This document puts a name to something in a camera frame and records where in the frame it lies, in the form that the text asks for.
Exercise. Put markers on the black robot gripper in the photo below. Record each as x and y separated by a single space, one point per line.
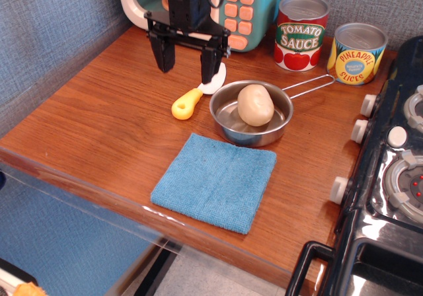
175 26

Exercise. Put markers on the yellow handled toy knife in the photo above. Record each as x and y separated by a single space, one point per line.
183 107

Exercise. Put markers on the small steel pan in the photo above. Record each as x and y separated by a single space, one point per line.
228 123

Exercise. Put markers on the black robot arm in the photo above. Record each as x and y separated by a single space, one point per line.
188 23

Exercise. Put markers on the orange plate inside microwave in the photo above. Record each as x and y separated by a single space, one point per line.
165 4

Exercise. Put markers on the toy microwave oven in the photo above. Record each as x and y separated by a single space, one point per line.
247 20

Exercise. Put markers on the beige toy potato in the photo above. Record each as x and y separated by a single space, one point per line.
255 106

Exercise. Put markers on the tomato sauce can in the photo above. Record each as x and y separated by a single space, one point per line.
300 30

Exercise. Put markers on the blue folded cloth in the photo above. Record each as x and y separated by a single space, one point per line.
216 182

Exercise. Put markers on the pineapple slices can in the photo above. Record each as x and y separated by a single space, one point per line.
356 53

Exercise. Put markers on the black toy stove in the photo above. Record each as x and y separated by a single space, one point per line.
378 245

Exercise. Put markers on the orange object at corner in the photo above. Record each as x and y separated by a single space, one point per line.
29 289

